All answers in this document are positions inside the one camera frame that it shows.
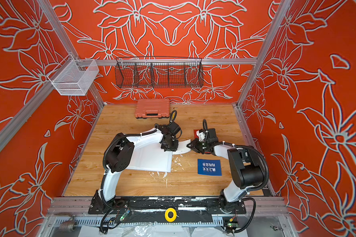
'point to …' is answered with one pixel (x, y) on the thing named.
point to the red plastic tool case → (155, 107)
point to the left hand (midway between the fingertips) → (176, 149)
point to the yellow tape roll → (170, 219)
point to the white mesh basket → (74, 78)
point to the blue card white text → (209, 167)
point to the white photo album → (151, 157)
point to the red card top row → (195, 134)
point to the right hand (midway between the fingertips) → (187, 144)
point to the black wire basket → (159, 72)
